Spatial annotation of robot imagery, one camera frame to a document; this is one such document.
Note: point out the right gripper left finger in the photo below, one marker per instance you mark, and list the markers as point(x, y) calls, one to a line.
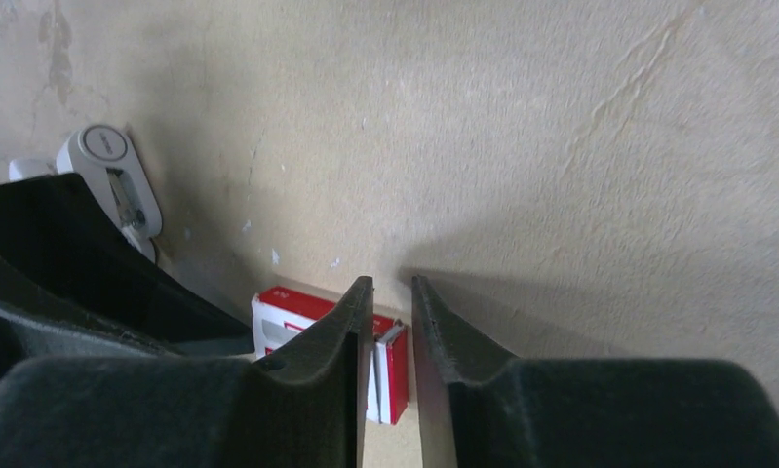
point(158, 412)

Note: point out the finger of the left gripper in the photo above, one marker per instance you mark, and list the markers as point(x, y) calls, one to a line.
point(67, 271)
point(40, 336)

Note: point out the red white staples box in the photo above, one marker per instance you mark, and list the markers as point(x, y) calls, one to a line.
point(333, 360)

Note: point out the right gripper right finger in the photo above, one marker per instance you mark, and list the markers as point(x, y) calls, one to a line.
point(479, 405)

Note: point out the white stapler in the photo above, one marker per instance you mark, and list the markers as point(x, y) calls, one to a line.
point(106, 158)

